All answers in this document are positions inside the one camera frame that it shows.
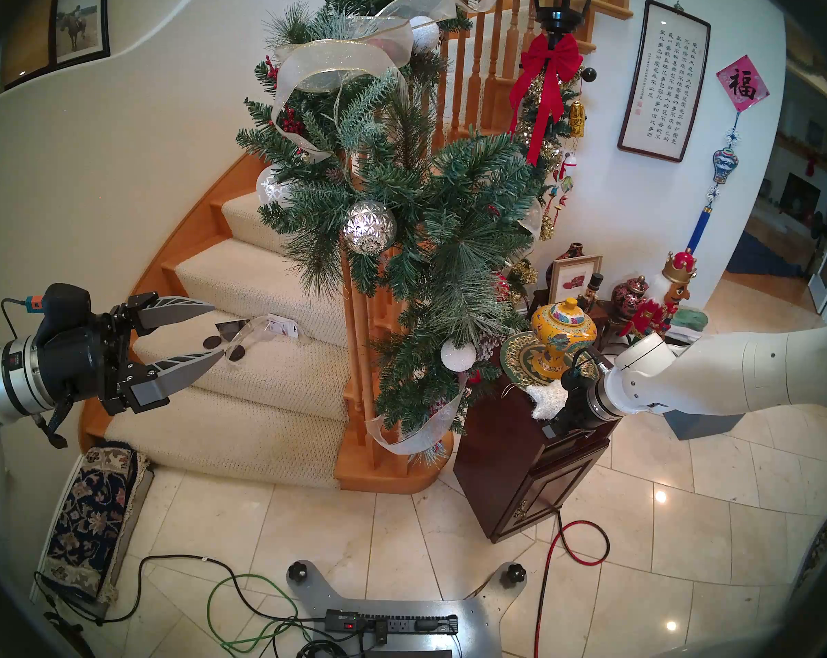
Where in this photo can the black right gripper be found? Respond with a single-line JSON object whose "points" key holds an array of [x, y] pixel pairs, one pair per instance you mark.
{"points": [[578, 410]]}

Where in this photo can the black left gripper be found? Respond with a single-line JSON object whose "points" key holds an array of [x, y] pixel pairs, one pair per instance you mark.
{"points": [[77, 362]]}

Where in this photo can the white glitter star ornament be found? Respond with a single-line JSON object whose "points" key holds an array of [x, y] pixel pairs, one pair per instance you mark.
{"points": [[547, 399]]}

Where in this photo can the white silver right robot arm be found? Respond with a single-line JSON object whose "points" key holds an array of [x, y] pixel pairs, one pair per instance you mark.
{"points": [[729, 375]]}

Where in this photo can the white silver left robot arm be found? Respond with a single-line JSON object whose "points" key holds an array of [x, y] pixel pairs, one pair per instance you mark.
{"points": [[9, 382]]}

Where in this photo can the white glitter ball ornament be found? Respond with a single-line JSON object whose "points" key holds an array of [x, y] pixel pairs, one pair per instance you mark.
{"points": [[459, 356]]}

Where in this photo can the red ball ornament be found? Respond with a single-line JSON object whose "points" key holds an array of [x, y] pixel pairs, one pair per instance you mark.
{"points": [[501, 286]]}

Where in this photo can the clear silver ball ornament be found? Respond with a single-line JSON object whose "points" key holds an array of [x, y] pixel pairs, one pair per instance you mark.
{"points": [[271, 187]]}

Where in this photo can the silver faceted ball ornament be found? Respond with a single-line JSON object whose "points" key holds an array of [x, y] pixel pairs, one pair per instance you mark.
{"points": [[369, 228]]}

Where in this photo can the gold bell ornament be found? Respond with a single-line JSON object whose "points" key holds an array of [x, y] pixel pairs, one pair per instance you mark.
{"points": [[577, 118]]}

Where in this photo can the large white ball ornament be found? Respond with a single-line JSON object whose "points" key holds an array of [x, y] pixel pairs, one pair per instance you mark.
{"points": [[424, 34]]}

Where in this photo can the green gold round plate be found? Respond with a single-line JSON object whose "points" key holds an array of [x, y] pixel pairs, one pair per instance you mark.
{"points": [[520, 362]]}

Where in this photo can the yellow porcelain lidded jar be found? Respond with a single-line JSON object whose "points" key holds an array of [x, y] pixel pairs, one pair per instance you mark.
{"points": [[563, 327]]}

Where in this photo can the dark wood cabinet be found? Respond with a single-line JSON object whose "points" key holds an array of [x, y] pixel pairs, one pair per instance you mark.
{"points": [[509, 458]]}

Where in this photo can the small dark wooden stool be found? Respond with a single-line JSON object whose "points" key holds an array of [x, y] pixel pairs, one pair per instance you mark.
{"points": [[609, 324]]}

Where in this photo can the clear safety glasses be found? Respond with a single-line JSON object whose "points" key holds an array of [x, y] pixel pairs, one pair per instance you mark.
{"points": [[262, 327]]}

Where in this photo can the silver frosted pine cone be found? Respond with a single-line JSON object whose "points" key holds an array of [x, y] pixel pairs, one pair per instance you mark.
{"points": [[487, 348]]}

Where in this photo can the carpeted wooden staircase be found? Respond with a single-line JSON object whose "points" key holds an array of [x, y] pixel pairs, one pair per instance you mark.
{"points": [[262, 286]]}

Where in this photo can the small black-hat nutcracker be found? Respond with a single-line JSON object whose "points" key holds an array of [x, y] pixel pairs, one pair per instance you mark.
{"points": [[590, 293]]}

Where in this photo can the tall red crowned nutcracker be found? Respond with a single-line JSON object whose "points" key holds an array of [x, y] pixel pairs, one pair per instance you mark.
{"points": [[653, 314]]}

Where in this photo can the dark red cloisonne jar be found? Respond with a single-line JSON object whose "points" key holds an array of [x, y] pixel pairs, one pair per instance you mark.
{"points": [[629, 297]]}

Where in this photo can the blue grey square bin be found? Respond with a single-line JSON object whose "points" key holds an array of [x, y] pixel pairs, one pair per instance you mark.
{"points": [[701, 425]]}

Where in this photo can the green jade carving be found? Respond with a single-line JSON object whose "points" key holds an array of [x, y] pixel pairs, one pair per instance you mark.
{"points": [[691, 319]]}

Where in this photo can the dark red vase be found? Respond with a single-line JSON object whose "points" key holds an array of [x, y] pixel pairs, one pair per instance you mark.
{"points": [[574, 249]]}

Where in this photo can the folded patterned rug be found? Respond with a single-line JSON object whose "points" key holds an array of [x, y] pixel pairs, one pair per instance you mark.
{"points": [[88, 519]]}

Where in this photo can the green pine garland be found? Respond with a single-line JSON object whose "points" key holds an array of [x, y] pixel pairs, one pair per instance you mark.
{"points": [[454, 211]]}

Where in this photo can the gold tinsel lamp garland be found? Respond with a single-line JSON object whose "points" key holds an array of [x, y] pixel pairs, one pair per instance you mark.
{"points": [[550, 153]]}

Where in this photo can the black power strip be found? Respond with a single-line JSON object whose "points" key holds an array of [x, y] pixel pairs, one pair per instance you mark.
{"points": [[400, 623]]}

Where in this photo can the small black ball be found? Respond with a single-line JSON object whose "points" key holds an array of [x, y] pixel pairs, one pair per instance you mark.
{"points": [[588, 75]]}

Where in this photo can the framed horse photo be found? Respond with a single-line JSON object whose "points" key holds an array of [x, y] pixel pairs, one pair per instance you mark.
{"points": [[79, 22]]}

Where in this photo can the sheer white gold-edged ribbon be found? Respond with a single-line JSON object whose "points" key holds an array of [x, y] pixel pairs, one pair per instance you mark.
{"points": [[338, 53]]}

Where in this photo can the framed calligraphy scroll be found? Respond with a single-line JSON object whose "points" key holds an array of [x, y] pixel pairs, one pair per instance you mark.
{"points": [[664, 81]]}

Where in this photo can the red velvet bow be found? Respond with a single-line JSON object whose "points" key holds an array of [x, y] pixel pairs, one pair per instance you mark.
{"points": [[550, 67]]}

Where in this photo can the red fu charm blue tassel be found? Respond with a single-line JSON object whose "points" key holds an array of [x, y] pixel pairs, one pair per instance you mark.
{"points": [[742, 84]]}

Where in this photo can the black lantern lamp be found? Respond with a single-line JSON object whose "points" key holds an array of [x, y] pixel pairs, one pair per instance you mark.
{"points": [[564, 2]]}

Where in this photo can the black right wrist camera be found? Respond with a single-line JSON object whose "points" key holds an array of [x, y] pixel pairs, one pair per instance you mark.
{"points": [[579, 381]]}

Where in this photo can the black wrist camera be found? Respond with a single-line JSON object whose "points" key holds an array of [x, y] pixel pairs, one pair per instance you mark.
{"points": [[579, 381], [64, 307]]}

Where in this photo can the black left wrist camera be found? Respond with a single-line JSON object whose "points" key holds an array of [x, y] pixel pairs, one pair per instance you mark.
{"points": [[64, 307]]}

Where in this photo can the small white picture frame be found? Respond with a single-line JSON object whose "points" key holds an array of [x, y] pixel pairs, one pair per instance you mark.
{"points": [[572, 279]]}

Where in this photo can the black base plate knob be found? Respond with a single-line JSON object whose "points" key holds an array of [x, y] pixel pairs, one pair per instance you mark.
{"points": [[513, 574], [297, 571]]}

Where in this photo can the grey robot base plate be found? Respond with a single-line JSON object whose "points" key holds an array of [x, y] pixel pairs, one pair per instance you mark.
{"points": [[482, 615]]}

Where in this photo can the dark wooden picture frame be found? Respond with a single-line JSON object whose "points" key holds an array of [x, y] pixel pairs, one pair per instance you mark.
{"points": [[29, 40]]}

